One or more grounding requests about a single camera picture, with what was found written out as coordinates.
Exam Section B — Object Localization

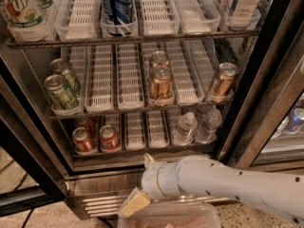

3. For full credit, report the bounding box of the gold can rear middle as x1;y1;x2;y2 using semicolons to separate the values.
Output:
149;50;170;67

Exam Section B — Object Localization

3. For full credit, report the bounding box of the green can front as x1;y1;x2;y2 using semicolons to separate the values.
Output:
44;74;79;110

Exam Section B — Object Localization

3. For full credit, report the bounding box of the middle wire shelf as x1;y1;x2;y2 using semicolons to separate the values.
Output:
49;101;230;120

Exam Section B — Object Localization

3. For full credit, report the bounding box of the white labelled bottle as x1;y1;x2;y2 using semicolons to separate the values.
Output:
227;0;260;30

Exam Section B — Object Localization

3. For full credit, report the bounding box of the clear water bottle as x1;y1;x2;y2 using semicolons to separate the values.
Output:
173;112;198;146
195;108;222;144

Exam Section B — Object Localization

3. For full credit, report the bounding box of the blue pepsi bottle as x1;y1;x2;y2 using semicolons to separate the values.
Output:
101;0;136;36

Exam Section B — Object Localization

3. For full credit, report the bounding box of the wire shelf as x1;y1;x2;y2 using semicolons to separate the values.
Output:
6;29;260;49
49;101;230;120

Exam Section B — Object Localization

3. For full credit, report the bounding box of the gold can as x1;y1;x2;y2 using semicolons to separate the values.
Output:
150;66;173;101
209;63;238;97
149;50;170;67

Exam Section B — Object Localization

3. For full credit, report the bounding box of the closed glass fridge door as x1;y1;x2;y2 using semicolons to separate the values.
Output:
228;25;304;168

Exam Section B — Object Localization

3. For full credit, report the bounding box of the gold can front middle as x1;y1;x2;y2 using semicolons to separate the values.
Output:
150;66;173;101

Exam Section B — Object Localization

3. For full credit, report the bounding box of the red coke can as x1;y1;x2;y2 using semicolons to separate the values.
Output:
75;117;95;135
72;127;97;155
99;124;121;153

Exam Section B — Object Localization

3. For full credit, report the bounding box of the gold can right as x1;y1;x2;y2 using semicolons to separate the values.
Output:
209;63;238;97

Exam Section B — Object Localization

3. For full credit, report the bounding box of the black cable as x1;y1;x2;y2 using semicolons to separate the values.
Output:
20;208;36;228

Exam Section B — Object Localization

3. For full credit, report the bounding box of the clear water bottle right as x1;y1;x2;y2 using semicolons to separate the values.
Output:
195;108;222;144

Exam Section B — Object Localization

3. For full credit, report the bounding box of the open fridge door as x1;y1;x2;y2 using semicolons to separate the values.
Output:
0;50;68;216

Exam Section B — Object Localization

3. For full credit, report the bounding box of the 7up bottle front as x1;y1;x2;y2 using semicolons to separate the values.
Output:
3;0;44;29

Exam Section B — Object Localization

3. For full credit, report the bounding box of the clear water bottle left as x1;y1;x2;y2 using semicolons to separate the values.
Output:
173;112;198;146

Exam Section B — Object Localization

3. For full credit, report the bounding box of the top wire shelf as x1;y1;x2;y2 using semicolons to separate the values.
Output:
6;29;260;49

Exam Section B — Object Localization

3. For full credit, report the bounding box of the blue can behind glass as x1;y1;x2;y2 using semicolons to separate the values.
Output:
282;107;304;135

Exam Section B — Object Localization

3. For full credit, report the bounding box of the green can rear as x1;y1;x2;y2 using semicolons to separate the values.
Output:
49;58;81;97

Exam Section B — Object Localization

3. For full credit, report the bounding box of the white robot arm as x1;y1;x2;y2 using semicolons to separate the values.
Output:
118;154;304;226

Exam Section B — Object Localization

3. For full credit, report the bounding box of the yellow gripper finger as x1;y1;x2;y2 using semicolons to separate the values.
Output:
143;153;155;168
118;188;151;218

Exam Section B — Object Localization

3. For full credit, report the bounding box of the green can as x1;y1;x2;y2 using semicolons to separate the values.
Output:
44;74;79;110
49;58;81;97

